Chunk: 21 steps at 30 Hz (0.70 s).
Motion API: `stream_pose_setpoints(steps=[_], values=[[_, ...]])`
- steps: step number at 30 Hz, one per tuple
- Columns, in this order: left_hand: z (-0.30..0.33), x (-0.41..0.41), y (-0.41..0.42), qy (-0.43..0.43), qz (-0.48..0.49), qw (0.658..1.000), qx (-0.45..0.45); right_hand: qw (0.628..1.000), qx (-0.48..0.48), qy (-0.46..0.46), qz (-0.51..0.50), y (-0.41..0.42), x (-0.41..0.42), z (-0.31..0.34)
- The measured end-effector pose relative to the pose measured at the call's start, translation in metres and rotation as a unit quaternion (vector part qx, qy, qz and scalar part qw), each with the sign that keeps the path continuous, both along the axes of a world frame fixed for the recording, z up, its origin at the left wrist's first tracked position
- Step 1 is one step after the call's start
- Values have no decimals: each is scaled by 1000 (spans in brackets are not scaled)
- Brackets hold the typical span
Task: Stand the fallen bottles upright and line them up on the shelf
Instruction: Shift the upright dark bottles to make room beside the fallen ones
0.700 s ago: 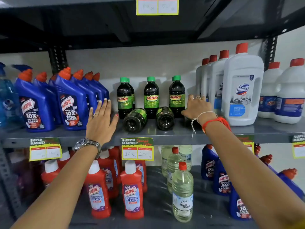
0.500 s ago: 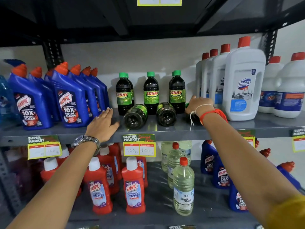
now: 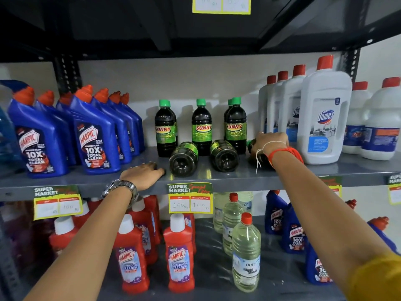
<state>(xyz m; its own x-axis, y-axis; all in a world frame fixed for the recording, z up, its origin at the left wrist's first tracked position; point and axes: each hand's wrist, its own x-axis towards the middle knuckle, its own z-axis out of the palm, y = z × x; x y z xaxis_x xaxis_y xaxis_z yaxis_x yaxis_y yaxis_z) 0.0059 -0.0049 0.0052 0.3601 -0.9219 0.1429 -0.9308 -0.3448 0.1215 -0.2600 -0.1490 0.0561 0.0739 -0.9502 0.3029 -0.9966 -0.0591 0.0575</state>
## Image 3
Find person's right hand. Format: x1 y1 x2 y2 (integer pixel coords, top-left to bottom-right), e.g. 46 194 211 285
251 132 289 156

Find person's left hand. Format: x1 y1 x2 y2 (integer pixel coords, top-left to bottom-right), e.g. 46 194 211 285
120 162 166 192

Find dark green-label cleaner bottle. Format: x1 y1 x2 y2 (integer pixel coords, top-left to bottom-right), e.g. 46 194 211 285
246 138 274 169

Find person's left forearm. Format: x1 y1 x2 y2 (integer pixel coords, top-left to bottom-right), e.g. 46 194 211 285
23 184 139 301

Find person's right forearm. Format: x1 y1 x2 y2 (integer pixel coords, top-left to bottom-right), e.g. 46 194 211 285
270 150 394 299

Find white thread wristband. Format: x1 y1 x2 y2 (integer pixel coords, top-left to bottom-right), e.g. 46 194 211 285
255 140 287 175

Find red thread wristband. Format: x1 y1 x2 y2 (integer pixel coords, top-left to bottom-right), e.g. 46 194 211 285
268 147 305 168

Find silver metal wristwatch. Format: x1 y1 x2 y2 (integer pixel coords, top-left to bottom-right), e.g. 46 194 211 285
101 179 140 207

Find green and yellow price tag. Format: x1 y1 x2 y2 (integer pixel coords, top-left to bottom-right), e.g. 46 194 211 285
33 184 84 221
319 176 343 198
167 182 214 215
387 173 401 206

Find grey metal shelving rack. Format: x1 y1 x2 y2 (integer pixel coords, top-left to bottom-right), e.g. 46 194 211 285
0 0 401 301

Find clear liquid bottle red cap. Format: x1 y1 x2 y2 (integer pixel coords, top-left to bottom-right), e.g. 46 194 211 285
232 212 261 293
213 192 231 234
237 191 254 217
222 193 245 257

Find group of dark green-capped bottles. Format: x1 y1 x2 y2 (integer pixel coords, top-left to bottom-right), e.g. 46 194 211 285
154 97 247 178

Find row of blue toilet cleaner bottles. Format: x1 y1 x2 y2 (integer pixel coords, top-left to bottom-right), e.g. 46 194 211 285
0 79 146 179

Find row of white red-capped bottles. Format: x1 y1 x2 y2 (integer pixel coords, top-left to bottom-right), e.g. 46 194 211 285
258 55 401 165

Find group of red bathroom cleaner bottles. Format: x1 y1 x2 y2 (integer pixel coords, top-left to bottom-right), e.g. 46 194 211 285
48 194 197 295

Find yellow-edged white price tag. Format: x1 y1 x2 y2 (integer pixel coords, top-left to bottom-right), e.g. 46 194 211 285
192 0 252 15

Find pale blue liquid bottle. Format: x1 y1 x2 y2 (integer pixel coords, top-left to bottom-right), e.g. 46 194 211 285
0 105 23 174

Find yellow sleeve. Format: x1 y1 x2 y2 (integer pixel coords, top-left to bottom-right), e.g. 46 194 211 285
347 251 401 301

